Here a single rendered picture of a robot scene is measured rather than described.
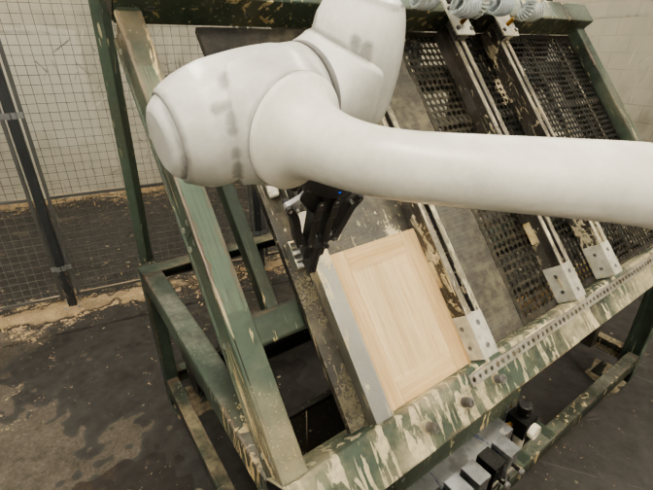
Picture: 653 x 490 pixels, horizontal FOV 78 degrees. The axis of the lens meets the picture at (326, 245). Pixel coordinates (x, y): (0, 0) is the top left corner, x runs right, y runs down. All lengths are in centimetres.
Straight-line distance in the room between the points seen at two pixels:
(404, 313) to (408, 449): 32
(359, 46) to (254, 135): 16
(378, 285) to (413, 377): 25
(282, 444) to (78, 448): 161
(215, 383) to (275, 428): 45
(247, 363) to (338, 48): 64
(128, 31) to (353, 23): 78
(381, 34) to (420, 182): 19
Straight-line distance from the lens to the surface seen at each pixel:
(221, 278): 89
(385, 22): 45
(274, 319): 100
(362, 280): 106
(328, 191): 55
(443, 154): 30
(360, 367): 100
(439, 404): 112
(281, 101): 33
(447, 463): 120
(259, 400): 89
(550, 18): 231
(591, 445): 246
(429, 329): 116
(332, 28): 45
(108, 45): 159
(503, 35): 190
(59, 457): 242
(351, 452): 98
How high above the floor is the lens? 168
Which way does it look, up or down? 26 degrees down
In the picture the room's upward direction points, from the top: straight up
